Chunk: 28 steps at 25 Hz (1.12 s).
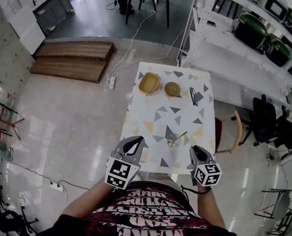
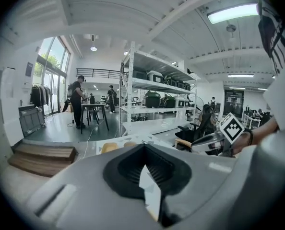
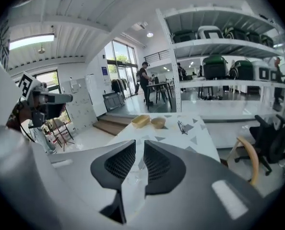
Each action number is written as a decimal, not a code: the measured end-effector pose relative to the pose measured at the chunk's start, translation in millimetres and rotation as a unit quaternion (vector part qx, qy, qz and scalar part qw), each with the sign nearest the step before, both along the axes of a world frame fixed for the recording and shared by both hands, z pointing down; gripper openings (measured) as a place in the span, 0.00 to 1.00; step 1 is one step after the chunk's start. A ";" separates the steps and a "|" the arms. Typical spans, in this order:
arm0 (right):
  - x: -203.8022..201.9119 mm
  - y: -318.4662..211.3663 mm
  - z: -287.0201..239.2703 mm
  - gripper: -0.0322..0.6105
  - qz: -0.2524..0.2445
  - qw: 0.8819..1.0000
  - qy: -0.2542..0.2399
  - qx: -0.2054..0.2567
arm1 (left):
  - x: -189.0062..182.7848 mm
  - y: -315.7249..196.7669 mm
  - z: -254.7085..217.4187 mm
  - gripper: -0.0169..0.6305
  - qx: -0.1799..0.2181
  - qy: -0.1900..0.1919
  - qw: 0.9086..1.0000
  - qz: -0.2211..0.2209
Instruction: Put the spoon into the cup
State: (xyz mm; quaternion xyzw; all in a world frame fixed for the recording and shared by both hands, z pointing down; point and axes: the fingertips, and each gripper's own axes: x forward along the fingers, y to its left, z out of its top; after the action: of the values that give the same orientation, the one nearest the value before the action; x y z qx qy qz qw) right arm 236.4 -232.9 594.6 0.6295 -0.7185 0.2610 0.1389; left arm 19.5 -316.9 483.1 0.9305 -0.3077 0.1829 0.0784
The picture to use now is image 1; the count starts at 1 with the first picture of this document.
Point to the grey low cabinet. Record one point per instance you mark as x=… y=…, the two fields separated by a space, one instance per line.
x=52 y=13

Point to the beige trousers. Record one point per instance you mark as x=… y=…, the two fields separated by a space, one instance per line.
x=160 y=178

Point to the person's right forearm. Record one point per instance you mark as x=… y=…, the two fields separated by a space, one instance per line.
x=211 y=210

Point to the white triangle-patterned tablecloth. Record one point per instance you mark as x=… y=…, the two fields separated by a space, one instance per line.
x=148 y=112

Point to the black metal frame stand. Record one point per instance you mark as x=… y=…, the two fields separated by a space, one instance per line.
x=276 y=200

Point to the black office chair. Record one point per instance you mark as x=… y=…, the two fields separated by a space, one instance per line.
x=264 y=117

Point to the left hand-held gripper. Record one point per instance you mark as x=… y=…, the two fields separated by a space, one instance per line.
x=119 y=172

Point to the yellow-brown bowl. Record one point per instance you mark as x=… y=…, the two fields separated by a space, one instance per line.
x=172 y=89

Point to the wooden step platform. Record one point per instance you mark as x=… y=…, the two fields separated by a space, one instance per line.
x=72 y=60

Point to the white case with dark panel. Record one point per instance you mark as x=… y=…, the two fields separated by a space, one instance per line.
x=277 y=7

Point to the wooden chair with red seat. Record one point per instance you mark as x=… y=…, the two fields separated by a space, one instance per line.
x=239 y=131

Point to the black metal rack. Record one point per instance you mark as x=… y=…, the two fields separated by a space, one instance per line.
x=3 y=213

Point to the dark red printed shirt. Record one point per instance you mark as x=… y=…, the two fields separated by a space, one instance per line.
x=148 y=213

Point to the tall white cabinet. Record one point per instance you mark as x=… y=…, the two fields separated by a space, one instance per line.
x=23 y=21

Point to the white power strip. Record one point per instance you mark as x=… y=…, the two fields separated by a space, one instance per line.
x=111 y=82
x=57 y=187

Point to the group of green hard cases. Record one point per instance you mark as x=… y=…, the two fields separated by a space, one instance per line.
x=254 y=28

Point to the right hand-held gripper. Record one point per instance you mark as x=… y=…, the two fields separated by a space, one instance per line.
x=207 y=174

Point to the white metal shelving rack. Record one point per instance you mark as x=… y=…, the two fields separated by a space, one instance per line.
x=202 y=48

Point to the yellow rectangular tray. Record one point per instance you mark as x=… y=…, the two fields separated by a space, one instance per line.
x=149 y=83

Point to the person's left forearm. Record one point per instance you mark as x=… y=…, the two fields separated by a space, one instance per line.
x=87 y=200

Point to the clear glass cup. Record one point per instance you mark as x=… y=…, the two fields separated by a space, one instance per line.
x=169 y=138

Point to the red and black folding frame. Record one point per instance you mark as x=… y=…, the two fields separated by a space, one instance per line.
x=6 y=122

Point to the black eyeglasses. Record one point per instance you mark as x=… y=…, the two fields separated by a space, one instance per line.
x=194 y=97

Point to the white locker cabinet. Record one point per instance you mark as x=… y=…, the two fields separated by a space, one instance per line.
x=6 y=58

